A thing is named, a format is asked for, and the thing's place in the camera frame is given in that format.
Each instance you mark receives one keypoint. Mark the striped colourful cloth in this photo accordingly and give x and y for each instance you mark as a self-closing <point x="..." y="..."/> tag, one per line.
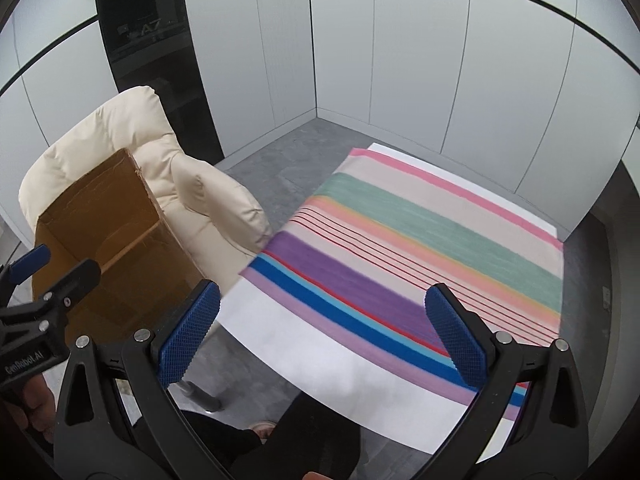
<point x="425" y="220"/>

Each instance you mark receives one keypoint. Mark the cream padded chair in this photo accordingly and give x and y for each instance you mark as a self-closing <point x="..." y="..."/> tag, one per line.
<point x="215" y="200"/>

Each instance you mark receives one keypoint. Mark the wall socket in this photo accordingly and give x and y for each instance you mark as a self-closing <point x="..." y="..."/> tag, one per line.
<point x="606" y="296"/>

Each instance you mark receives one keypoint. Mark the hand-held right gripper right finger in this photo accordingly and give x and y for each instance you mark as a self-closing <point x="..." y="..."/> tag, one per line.
<point x="455" y="340"/>

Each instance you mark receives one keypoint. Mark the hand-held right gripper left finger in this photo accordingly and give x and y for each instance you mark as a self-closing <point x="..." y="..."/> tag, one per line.
<point x="190" y="335"/>

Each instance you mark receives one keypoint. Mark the black glass panel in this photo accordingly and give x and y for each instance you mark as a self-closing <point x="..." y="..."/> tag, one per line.
<point x="145" y="35"/>

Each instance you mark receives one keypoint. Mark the brown cardboard box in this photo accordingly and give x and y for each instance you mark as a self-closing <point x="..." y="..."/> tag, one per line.
<point x="85" y="210"/>

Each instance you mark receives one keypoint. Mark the person's left hand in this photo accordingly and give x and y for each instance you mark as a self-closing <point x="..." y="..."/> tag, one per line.
<point x="35" y="410"/>

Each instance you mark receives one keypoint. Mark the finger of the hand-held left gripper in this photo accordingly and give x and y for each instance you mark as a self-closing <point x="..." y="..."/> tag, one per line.
<point x="30" y="262"/>
<point x="77" y="280"/>

